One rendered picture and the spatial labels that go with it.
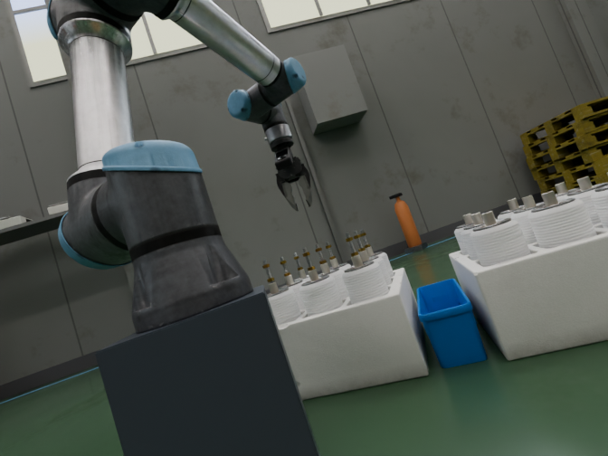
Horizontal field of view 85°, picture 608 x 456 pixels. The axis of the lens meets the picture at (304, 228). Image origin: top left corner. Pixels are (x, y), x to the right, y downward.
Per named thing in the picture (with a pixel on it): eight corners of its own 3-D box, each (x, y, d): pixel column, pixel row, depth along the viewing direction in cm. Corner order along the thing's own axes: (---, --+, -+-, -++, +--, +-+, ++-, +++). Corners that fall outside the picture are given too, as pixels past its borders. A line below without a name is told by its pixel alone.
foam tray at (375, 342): (429, 375, 69) (399, 293, 70) (269, 407, 81) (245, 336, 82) (423, 320, 106) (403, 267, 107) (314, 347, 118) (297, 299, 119)
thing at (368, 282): (384, 330, 86) (361, 264, 87) (413, 331, 77) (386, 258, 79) (357, 346, 81) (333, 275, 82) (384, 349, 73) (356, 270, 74)
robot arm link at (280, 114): (245, 100, 99) (263, 106, 106) (257, 134, 98) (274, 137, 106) (264, 86, 95) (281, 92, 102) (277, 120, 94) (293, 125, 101)
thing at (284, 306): (280, 373, 81) (257, 302, 82) (280, 361, 90) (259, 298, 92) (317, 358, 82) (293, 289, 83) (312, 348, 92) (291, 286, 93)
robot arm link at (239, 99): (249, 74, 84) (275, 85, 93) (221, 98, 90) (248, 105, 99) (259, 102, 83) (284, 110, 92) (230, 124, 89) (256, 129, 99)
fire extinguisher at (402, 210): (422, 247, 342) (402, 193, 347) (434, 245, 318) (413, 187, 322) (400, 255, 338) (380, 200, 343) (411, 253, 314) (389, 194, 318)
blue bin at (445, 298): (493, 360, 66) (471, 302, 67) (438, 371, 70) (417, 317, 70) (469, 317, 95) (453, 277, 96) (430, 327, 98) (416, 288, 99)
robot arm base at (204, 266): (251, 295, 37) (224, 212, 38) (114, 344, 35) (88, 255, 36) (254, 288, 52) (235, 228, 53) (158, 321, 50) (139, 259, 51)
